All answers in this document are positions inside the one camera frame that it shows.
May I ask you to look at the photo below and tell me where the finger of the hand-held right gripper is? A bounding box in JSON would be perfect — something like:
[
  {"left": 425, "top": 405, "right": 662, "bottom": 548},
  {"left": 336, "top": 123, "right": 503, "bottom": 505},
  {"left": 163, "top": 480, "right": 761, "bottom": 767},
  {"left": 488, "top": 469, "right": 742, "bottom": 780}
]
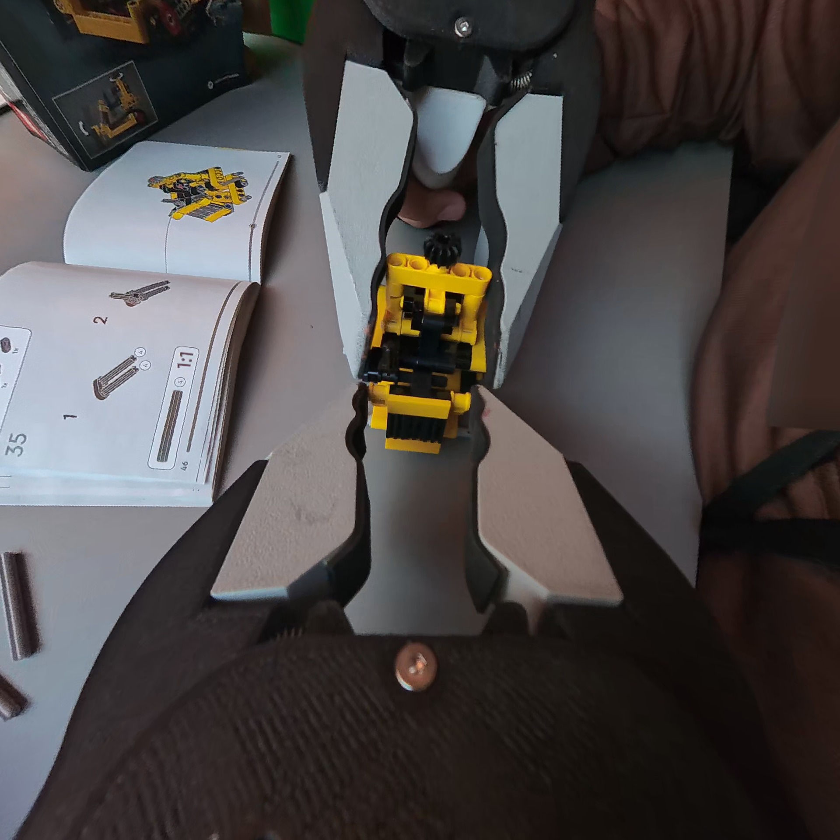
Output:
[
  {"left": 319, "top": 58, "right": 421, "bottom": 383},
  {"left": 474, "top": 91, "right": 567, "bottom": 389}
]

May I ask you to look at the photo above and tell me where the person's brown shirt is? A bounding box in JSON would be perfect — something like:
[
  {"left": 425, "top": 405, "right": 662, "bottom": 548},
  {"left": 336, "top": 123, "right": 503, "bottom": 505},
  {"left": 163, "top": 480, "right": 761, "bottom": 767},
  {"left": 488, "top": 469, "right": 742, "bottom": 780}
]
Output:
[{"left": 584, "top": 0, "right": 840, "bottom": 840}]

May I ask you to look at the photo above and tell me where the black shoulder strap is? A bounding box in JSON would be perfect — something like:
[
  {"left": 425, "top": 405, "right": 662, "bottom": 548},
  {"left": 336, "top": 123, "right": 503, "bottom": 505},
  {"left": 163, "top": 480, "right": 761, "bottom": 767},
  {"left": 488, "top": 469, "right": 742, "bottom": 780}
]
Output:
[{"left": 699, "top": 430, "right": 840, "bottom": 563}]

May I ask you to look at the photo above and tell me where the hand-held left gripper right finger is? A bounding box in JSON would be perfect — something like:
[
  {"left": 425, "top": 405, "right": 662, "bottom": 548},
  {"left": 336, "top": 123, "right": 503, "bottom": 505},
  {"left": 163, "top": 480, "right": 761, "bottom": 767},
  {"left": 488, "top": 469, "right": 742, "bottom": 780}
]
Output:
[{"left": 463, "top": 385, "right": 626, "bottom": 613}]

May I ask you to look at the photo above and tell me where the green plastic container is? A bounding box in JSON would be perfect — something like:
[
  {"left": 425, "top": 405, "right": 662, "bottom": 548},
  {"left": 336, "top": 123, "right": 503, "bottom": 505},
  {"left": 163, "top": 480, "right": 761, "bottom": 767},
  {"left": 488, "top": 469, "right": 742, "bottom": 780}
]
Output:
[{"left": 271, "top": 0, "right": 309, "bottom": 46}]

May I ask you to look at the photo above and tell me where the grey lego axle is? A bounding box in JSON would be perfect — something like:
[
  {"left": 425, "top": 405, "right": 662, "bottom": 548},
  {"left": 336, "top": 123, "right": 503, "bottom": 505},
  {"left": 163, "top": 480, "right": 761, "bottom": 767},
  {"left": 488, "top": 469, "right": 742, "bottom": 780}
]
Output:
[
  {"left": 0, "top": 669, "right": 29, "bottom": 723},
  {"left": 0, "top": 551, "right": 42, "bottom": 661}
]

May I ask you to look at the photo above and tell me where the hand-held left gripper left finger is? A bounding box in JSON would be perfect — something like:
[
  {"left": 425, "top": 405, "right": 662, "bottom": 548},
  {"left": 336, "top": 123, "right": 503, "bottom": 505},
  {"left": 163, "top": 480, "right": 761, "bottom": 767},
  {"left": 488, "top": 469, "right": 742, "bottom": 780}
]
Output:
[{"left": 210, "top": 384, "right": 372, "bottom": 608}]

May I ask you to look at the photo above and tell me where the yellow black lego model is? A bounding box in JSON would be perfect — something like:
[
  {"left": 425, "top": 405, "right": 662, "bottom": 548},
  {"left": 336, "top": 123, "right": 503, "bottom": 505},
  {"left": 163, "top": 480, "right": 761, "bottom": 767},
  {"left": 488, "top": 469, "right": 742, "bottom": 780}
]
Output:
[{"left": 360, "top": 231, "right": 494, "bottom": 455}]

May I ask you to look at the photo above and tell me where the dark lego set box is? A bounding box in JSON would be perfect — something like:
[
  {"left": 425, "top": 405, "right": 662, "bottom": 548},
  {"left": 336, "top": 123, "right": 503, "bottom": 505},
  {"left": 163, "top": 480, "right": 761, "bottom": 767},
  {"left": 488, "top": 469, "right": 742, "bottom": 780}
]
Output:
[{"left": 0, "top": 0, "right": 250, "bottom": 173}]

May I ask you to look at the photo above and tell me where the person's right hand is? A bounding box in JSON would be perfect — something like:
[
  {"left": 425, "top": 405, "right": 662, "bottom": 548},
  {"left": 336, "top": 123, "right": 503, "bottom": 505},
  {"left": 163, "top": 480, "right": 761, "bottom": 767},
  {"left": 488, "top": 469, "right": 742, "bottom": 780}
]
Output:
[{"left": 399, "top": 185, "right": 468, "bottom": 228}]

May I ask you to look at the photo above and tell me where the lego instruction booklet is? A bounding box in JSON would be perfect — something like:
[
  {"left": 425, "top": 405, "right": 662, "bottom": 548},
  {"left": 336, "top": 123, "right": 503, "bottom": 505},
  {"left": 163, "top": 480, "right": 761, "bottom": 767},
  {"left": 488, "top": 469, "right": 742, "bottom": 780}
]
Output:
[{"left": 0, "top": 141, "right": 293, "bottom": 508}]

